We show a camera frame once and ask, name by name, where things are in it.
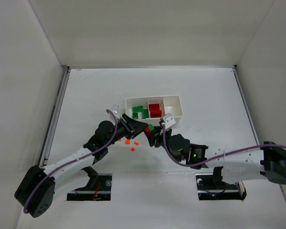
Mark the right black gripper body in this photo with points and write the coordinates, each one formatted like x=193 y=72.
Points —
x=158 y=138

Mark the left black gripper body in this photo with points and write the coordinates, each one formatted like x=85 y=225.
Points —
x=127 y=126

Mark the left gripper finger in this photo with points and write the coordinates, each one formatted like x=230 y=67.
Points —
x=140 y=125
x=137 y=133

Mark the red sloped lego brick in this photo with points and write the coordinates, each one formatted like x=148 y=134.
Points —
x=147 y=129

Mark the green square lego brick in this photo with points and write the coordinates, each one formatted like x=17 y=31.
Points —
x=151 y=127

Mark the green lego pieces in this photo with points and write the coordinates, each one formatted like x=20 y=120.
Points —
x=141 y=115

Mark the red lego block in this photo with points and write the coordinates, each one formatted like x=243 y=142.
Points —
x=154 y=107

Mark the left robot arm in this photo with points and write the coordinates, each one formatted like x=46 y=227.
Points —
x=36 y=191

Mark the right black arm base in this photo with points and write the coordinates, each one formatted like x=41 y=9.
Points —
x=210 y=186

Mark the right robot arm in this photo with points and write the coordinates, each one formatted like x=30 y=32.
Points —
x=266 y=161

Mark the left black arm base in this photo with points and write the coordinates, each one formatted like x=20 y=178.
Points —
x=96 y=188

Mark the white three-compartment container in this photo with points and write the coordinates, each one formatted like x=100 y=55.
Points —
x=168 y=104

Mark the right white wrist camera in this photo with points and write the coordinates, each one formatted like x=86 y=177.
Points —
x=167 y=121

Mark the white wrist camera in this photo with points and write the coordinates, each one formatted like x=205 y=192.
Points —
x=167 y=121
x=115 y=109

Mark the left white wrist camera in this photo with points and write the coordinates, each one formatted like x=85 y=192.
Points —
x=115 y=109

